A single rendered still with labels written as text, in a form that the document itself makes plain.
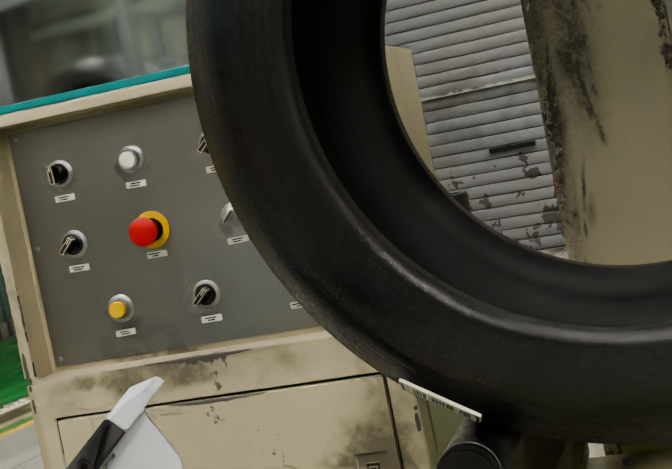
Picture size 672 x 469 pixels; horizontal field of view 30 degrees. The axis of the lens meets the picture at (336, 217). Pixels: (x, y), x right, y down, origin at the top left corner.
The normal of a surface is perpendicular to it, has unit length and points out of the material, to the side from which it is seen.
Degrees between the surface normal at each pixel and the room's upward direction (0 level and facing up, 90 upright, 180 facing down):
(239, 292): 90
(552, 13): 90
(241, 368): 90
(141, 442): 69
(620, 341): 101
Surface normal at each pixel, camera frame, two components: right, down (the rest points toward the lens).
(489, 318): -0.31, 0.27
